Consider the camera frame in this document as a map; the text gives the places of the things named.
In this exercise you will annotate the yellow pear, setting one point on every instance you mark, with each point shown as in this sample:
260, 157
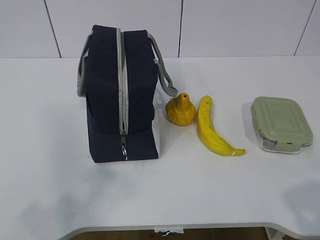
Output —
180, 110

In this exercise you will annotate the yellow banana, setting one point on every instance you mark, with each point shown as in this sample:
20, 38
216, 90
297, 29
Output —
207, 133

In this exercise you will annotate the navy blue lunch bag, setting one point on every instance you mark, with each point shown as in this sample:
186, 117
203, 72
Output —
118, 72

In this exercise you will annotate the green lidded glass container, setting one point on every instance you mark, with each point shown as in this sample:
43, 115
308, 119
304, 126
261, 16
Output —
280, 125

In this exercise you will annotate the white table leg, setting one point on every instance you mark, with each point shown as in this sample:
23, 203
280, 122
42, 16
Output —
273, 234

